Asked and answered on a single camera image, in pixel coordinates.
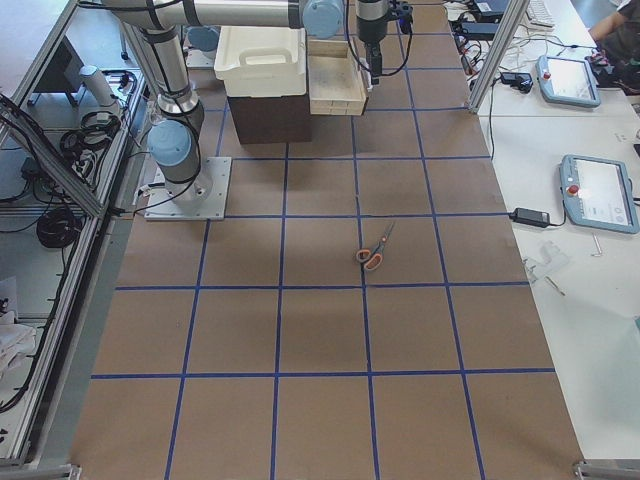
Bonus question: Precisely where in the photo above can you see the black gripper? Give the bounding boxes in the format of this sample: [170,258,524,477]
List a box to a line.
[355,0,389,83]

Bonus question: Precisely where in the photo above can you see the black power adapter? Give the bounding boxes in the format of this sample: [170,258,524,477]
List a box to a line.
[509,207,551,228]

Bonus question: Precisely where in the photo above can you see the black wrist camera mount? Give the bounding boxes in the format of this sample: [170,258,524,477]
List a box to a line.
[389,0,413,35]

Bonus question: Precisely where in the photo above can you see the far teach pendant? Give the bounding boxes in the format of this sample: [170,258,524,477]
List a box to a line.
[536,55,601,108]

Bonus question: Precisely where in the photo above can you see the dark brown drawer cabinet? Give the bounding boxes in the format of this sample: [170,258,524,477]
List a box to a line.
[228,94,312,145]

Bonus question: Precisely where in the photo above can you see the clear plastic part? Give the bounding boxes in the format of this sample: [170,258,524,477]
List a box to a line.
[522,241,570,290]

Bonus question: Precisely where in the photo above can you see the white plastic tray bin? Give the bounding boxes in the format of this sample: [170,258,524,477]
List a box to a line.
[214,26,307,98]

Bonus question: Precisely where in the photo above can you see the near teach pendant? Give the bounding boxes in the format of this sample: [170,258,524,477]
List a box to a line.
[559,154,639,234]

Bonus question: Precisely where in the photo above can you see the teach pendant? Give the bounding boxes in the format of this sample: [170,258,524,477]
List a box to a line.
[536,55,601,108]
[559,154,639,234]

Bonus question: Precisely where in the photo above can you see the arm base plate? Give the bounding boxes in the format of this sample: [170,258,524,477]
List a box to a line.
[143,157,232,221]

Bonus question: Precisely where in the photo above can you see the orange grey scissors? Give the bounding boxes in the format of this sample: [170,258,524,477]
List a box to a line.
[355,222,395,272]

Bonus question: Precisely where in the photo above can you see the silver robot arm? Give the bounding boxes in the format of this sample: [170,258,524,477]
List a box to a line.
[98,1,364,206]

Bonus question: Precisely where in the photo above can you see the wooden drawer with white handle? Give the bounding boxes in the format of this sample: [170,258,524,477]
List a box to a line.
[307,39,369,116]

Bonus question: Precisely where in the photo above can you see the aluminium frame post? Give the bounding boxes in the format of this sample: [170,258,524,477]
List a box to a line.
[468,0,529,113]

